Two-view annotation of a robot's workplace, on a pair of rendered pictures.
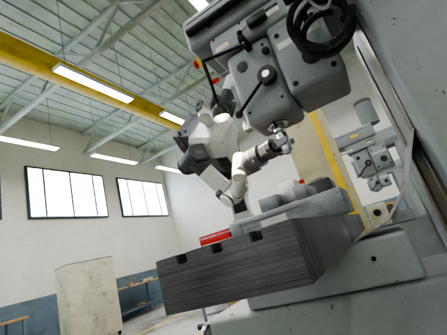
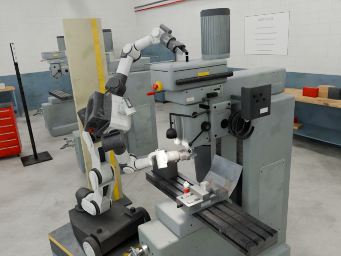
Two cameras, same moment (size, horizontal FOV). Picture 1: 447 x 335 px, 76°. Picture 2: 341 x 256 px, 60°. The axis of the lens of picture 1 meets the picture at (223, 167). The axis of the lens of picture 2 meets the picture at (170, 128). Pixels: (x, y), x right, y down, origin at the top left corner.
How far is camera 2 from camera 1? 190 cm
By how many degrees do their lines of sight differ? 66
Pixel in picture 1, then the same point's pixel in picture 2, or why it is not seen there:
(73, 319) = not seen: outside the picture
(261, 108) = (197, 141)
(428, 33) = (260, 141)
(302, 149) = (83, 78)
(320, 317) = (203, 232)
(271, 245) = (273, 237)
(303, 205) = (216, 196)
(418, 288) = not seen: hidden behind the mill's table
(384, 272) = not seen: hidden behind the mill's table
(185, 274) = (257, 248)
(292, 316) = (194, 234)
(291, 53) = (217, 119)
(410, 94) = (251, 160)
